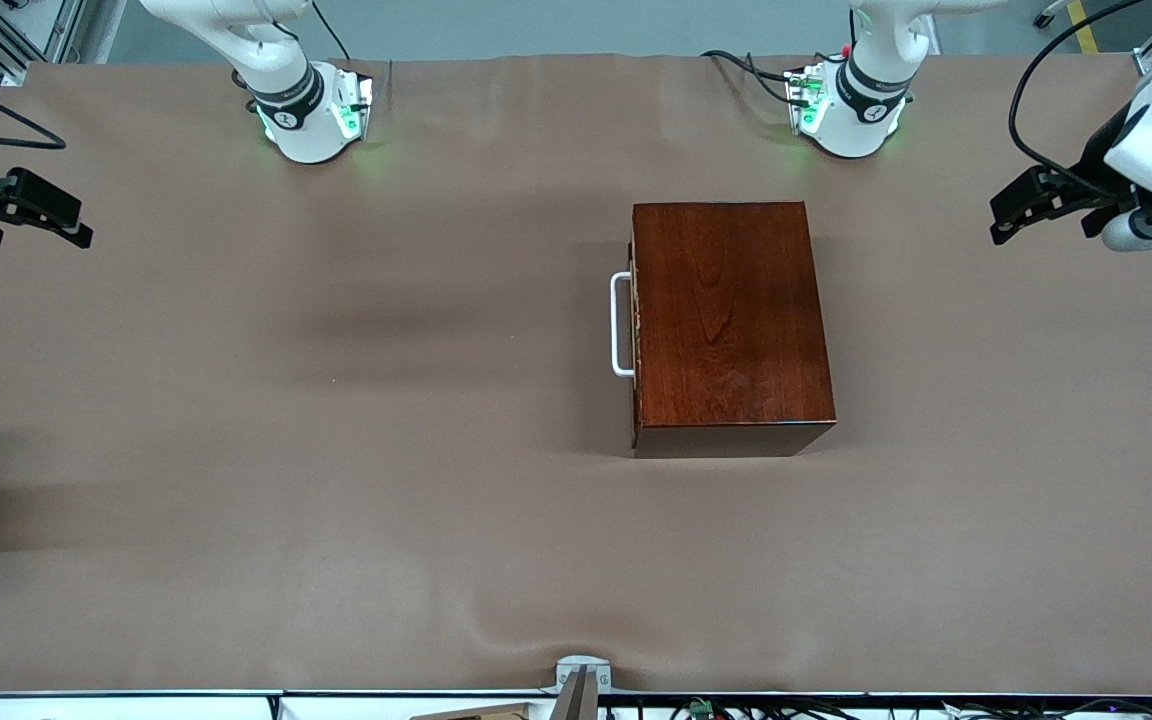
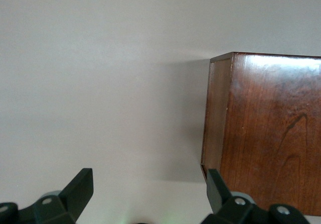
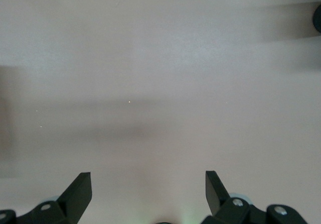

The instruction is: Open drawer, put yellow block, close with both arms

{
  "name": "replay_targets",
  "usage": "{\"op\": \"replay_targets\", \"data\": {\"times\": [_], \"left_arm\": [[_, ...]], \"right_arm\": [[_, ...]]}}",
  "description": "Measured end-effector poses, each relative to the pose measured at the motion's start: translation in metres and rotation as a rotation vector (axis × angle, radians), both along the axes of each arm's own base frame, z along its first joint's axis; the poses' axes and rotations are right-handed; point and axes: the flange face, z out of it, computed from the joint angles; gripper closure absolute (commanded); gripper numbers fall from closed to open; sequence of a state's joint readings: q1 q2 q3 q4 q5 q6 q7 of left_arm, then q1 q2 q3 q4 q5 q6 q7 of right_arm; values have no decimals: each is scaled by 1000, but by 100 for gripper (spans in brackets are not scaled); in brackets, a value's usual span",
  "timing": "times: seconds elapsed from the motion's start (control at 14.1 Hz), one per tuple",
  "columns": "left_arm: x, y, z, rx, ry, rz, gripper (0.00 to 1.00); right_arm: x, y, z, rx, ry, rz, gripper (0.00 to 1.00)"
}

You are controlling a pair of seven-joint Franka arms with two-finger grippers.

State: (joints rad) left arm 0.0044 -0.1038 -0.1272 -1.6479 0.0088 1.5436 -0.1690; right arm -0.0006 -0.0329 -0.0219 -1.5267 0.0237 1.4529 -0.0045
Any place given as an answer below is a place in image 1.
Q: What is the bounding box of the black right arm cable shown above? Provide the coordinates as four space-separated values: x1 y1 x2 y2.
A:
0 65 68 151

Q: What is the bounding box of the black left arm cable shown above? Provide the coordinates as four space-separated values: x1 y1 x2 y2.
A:
1009 0 1137 187

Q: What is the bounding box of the grey metal bracket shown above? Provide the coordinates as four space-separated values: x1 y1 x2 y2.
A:
555 655 613 696

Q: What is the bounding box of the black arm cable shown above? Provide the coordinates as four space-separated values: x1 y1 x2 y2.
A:
1009 0 1137 187
0 65 68 151

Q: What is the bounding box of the white table edge strip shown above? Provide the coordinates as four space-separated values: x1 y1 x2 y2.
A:
0 696 549 720

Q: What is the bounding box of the black right base cable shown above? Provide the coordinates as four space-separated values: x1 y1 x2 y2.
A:
311 0 353 61

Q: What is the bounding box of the yellow floor tape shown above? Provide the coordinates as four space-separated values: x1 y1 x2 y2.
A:
1066 0 1103 56

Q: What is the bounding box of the light wooden board piece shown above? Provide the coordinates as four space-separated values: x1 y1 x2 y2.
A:
411 703 537 720

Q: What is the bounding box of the brown table cover sheet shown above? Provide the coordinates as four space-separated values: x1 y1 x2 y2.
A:
0 55 1152 696

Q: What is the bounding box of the black base cable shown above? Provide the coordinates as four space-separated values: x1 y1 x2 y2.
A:
701 48 817 107
311 0 353 61

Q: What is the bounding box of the black left base cable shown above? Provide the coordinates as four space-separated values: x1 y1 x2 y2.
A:
701 48 817 107

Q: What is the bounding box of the dark brown wooden cabinet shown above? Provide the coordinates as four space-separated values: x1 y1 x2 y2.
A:
633 202 837 459

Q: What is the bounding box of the wooden drawer with white handle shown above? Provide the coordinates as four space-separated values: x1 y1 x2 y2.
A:
610 232 644 451

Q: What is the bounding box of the brown stand post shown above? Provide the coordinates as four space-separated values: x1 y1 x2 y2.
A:
548 668 599 720

